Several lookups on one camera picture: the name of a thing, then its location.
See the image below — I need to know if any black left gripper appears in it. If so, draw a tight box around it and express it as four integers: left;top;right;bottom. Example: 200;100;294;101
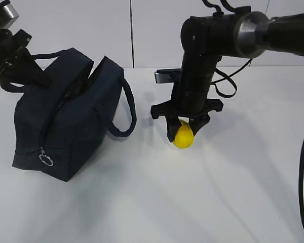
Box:
0;29;51;88

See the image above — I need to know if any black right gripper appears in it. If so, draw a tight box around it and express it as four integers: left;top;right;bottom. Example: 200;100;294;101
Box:
150;99;223;143

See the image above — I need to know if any yellow lemon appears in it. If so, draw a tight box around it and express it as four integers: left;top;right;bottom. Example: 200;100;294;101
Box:
173;119;194;149

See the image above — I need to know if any dark navy fabric lunch bag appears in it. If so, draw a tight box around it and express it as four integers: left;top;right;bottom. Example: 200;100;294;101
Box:
3;48;137;181

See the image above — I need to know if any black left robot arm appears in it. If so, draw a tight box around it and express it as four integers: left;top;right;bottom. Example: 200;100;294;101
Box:
0;29;52;88

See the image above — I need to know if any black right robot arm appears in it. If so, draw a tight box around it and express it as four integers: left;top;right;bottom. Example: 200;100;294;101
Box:
150;6;304;142

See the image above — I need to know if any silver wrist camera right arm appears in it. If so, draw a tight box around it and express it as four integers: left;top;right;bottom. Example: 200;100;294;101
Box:
154;68;181;84

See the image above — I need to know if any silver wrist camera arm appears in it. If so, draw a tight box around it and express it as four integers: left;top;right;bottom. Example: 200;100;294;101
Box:
154;68;181;84
0;0;19;30

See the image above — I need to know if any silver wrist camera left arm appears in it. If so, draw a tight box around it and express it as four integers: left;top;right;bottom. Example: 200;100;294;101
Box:
0;0;19;30

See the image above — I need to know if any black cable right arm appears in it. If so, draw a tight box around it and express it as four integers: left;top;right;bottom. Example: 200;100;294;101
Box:
212;57;254;99

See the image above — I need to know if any silver zipper pull ring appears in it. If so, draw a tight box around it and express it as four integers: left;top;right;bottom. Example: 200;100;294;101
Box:
38;146;54;167

